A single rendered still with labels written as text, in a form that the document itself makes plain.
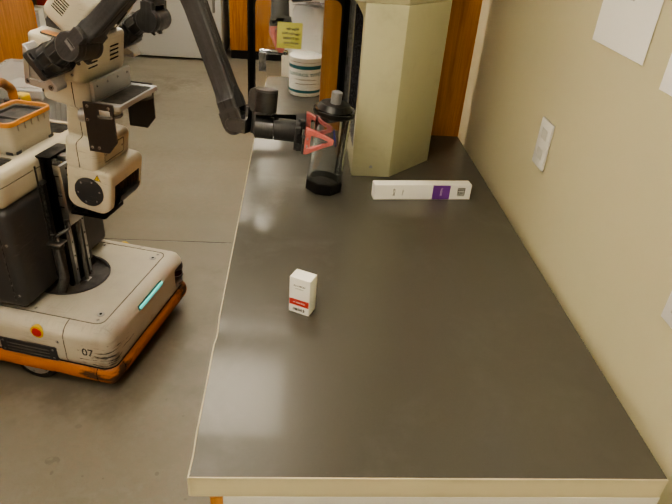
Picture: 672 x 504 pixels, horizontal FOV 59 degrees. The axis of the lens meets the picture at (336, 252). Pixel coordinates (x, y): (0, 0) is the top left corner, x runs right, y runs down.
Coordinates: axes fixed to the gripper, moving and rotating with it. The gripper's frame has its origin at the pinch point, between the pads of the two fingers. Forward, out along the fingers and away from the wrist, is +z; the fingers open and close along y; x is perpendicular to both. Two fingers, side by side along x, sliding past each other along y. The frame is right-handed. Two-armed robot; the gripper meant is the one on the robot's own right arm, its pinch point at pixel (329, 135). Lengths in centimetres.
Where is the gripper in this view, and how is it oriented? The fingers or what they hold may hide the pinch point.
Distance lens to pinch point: 158.5
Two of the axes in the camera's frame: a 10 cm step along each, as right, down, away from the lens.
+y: -0.3, -5.5, 8.4
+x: -1.4, 8.3, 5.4
